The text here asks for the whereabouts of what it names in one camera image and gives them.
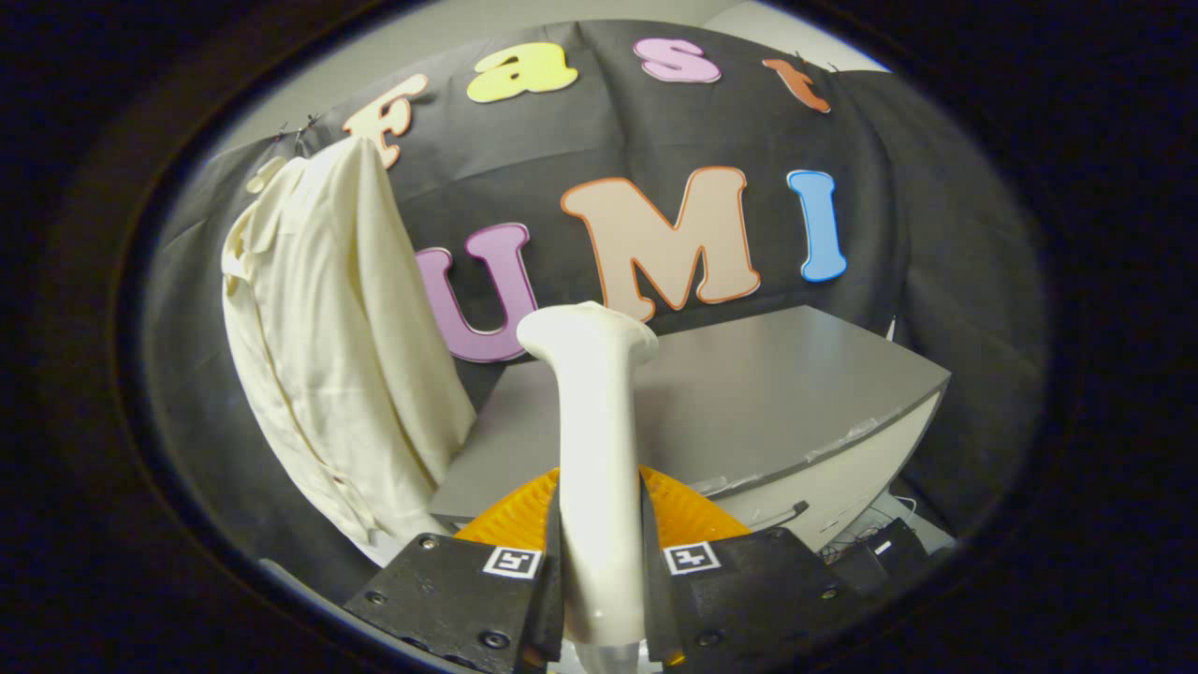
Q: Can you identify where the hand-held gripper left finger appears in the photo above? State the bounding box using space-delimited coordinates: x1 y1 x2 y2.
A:
343 468 565 674

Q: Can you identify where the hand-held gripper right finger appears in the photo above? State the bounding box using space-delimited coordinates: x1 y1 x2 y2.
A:
639 465 862 667

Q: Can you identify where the white garment steamer handle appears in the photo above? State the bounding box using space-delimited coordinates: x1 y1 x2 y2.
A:
516 301 661 674

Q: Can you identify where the cream button-up shirt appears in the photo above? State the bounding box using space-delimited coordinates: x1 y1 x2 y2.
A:
221 136 478 567

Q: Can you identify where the white clothes hanger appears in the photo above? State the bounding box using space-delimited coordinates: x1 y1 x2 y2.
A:
245 155 289 196

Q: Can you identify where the black electronics box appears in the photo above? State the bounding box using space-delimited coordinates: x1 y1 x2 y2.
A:
828 518 932 574

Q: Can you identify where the grey and white cabinet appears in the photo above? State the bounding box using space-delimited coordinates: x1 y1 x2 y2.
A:
429 304 953 553

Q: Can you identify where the black backdrop cloth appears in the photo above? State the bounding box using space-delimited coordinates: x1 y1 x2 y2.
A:
140 19 1049 600

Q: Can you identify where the bundle of floor cables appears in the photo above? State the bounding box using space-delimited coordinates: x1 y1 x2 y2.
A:
822 494 923 564

